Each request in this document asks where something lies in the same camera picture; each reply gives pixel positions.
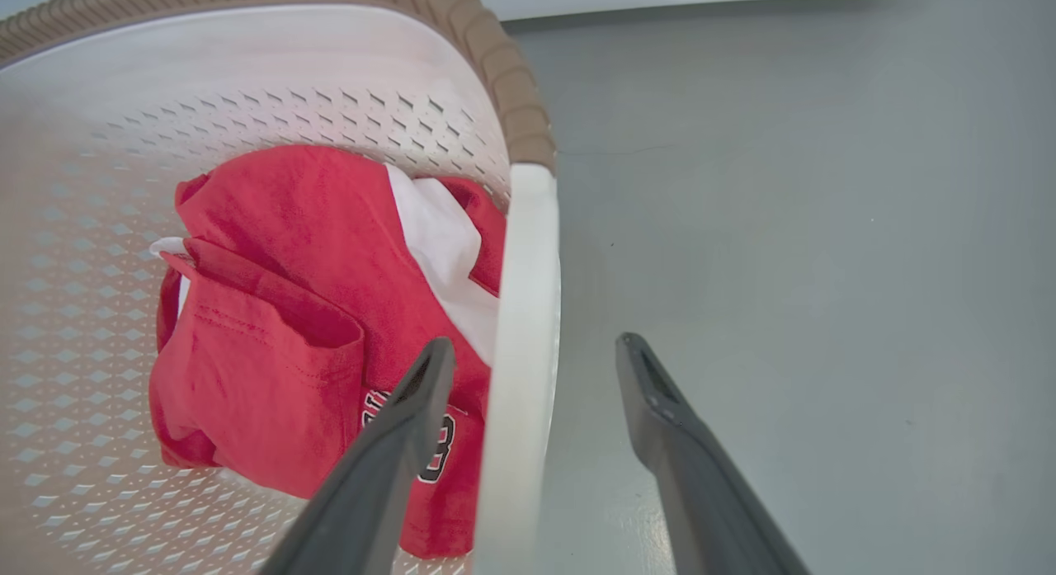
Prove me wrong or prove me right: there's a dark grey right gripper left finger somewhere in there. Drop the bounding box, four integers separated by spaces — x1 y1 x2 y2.
260 337 456 575

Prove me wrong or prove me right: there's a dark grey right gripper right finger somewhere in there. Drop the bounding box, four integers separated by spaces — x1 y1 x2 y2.
615 332 812 575

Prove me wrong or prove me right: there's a white perforated laundry basket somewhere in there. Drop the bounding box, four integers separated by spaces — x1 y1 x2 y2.
0 0 563 575

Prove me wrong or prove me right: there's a red jersey with white trim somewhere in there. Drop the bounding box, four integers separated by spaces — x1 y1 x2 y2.
148 144 507 559

